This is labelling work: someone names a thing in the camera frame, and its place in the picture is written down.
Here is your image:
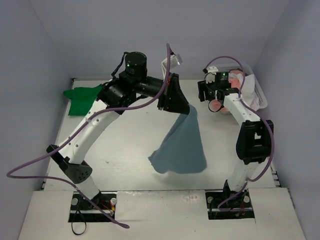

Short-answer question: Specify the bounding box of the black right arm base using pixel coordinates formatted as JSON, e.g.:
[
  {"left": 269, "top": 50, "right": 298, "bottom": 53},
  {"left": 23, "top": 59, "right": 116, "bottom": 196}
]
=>
[{"left": 205, "top": 189, "right": 255, "bottom": 221}]

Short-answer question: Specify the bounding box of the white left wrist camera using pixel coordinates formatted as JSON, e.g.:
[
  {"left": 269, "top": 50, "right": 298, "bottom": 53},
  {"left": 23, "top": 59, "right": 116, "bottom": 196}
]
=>
[{"left": 161, "top": 54, "right": 183, "bottom": 79}]

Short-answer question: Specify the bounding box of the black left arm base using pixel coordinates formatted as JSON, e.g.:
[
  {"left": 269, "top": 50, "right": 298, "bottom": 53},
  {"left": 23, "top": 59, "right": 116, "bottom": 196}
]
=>
[{"left": 68, "top": 191, "right": 117, "bottom": 223}]

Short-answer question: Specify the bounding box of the green t shirt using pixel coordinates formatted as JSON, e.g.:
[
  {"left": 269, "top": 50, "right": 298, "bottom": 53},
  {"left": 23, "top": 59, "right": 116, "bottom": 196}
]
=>
[{"left": 63, "top": 85, "right": 102, "bottom": 117}]

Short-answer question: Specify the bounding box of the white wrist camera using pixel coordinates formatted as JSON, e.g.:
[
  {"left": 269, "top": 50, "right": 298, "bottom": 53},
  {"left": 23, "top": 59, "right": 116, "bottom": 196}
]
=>
[
  {"left": 202, "top": 66, "right": 219, "bottom": 84},
  {"left": 161, "top": 54, "right": 183, "bottom": 79}
]

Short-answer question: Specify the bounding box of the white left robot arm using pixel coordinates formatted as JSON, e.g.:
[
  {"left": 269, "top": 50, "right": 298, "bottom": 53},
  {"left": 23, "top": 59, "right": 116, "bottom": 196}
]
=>
[{"left": 46, "top": 51, "right": 190, "bottom": 210}]

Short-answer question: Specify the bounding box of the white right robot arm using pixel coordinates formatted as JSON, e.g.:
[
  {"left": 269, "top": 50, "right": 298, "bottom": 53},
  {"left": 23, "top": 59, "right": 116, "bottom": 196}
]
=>
[{"left": 197, "top": 70, "right": 275, "bottom": 206}]

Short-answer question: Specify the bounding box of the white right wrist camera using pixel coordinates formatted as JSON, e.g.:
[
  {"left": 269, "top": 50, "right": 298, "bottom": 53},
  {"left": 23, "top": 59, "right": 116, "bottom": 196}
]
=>
[{"left": 202, "top": 66, "right": 219, "bottom": 84}]

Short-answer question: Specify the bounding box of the grey-blue t shirt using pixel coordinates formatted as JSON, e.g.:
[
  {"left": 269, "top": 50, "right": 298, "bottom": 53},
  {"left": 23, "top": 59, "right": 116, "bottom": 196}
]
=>
[{"left": 148, "top": 104, "right": 207, "bottom": 174}]

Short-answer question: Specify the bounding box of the pink t shirt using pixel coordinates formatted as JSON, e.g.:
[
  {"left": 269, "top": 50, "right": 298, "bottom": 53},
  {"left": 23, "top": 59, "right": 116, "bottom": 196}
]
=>
[{"left": 208, "top": 69, "right": 261, "bottom": 113}]

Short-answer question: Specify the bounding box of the black loop cable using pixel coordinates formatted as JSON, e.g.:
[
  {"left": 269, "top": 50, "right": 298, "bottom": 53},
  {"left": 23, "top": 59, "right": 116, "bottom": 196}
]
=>
[{"left": 71, "top": 209, "right": 88, "bottom": 236}]

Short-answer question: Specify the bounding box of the white laundry basket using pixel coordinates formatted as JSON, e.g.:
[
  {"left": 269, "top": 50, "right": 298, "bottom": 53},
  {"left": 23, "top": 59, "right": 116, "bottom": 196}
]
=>
[{"left": 205, "top": 63, "right": 268, "bottom": 109}]

